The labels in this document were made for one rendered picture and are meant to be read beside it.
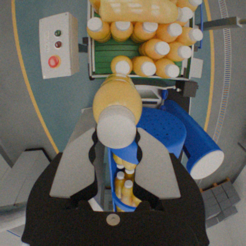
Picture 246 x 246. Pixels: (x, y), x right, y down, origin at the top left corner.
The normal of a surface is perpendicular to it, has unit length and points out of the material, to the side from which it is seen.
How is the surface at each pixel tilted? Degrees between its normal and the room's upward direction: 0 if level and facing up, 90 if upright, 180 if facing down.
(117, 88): 76
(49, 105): 0
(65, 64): 0
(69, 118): 0
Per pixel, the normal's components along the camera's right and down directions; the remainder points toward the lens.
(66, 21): 0.04, 0.50
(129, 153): -0.48, 0.44
